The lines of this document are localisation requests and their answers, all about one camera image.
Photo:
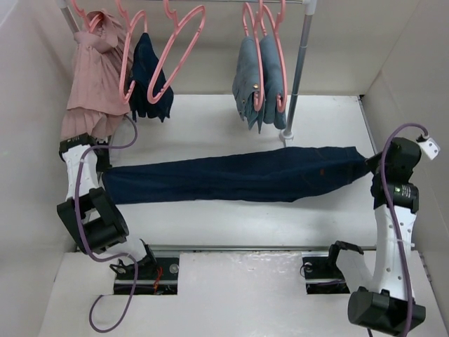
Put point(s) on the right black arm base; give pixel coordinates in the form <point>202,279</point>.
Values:
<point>322,278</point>

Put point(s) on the light blue jeans right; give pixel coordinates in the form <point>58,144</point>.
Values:
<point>273,83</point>

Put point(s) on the metal clothes rack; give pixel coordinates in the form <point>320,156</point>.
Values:
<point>286,135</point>

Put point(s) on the pink hanger with shorts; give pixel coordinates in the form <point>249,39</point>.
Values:
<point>130,27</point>

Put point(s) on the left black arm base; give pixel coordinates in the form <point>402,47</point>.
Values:
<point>155,277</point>

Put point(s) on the pink hanger jeans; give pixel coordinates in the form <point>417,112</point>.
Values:
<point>256,19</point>
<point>270,26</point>

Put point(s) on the light blue jeans left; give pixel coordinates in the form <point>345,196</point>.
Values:
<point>244,83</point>

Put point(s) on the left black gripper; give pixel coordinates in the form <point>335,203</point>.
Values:
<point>104,164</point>

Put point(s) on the light blue jeans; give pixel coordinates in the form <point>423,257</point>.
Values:
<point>273,83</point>
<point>244,83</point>

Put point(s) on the dark blue denim trousers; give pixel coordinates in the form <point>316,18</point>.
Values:
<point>282,175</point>

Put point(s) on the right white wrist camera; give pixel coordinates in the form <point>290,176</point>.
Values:
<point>428,147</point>

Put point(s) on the pink hanger with skirt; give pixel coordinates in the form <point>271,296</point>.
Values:
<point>89,23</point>

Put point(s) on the pink hanger left jeans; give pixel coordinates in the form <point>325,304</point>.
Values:
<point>256,19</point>

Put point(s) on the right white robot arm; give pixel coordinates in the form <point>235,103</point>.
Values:
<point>382,300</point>

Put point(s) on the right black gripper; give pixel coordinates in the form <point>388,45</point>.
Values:
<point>372,161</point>

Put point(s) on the pink pleated skirt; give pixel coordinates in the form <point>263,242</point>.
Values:
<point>94,106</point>

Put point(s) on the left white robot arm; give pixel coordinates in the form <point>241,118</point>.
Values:
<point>89,214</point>

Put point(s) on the pink hanger right jeans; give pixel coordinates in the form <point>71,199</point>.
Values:
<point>270,26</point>

